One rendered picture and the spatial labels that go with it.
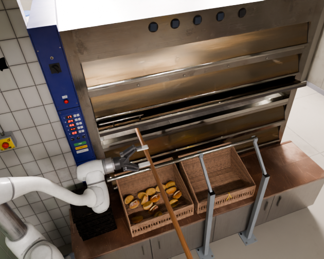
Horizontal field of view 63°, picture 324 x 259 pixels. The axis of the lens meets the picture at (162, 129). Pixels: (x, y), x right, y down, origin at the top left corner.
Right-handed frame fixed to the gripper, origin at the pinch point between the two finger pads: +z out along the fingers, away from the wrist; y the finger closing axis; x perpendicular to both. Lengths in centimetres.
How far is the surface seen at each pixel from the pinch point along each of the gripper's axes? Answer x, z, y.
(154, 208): -20, 4, 84
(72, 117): -51, -40, -4
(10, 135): -48, -81, -3
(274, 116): -57, 142, 48
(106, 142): -57, -21, 30
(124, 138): -57, -7, 30
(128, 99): -56, 2, -6
